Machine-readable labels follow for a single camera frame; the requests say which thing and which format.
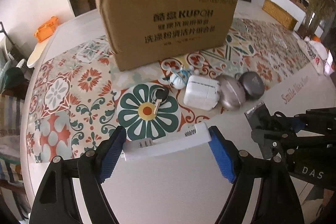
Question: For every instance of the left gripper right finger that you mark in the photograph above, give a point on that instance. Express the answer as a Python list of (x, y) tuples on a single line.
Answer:
[(277, 200)]

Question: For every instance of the dark grey earbuds case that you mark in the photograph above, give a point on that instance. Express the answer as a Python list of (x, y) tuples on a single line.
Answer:
[(252, 84)]

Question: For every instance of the silver round egg device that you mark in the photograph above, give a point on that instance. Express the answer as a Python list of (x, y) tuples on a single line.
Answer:
[(232, 93)]

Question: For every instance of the white battery charger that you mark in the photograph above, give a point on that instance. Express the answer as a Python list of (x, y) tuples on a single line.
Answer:
[(194, 136)]

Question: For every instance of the white square charger case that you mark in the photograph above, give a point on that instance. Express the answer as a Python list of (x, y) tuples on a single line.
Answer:
[(201, 93)]

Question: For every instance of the blue white cat figurine keychain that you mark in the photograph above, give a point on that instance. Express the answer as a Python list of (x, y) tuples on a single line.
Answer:
[(179, 79)]

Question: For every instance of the black car key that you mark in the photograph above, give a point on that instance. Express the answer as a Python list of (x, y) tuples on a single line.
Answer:
[(159, 96)]

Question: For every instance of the striped fabric bag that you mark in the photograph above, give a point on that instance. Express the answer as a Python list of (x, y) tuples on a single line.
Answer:
[(11, 113)]

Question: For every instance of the white printed plastic bag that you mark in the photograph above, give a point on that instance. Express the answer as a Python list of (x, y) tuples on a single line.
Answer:
[(323, 55)]

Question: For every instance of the patterned tile table mat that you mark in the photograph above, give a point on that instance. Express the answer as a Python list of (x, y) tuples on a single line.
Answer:
[(80, 96)]

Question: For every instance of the green hat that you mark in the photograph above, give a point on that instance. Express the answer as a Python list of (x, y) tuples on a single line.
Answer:
[(11, 79)]

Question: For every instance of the woven yellow tissue box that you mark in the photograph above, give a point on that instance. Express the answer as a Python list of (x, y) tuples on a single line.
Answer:
[(279, 14)]

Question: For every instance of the dried flower bouquet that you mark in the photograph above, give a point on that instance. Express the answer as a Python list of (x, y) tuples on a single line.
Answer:
[(317, 11)]

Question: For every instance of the cream flower shaped kids table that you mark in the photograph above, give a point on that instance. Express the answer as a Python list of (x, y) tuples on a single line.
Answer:
[(35, 57)]

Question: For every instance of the orange plastic crate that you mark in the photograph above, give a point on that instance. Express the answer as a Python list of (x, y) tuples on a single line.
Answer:
[(47, 29)]

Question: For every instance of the brown cardboard box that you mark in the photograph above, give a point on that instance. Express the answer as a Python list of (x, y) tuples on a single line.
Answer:
[(141, 32)]

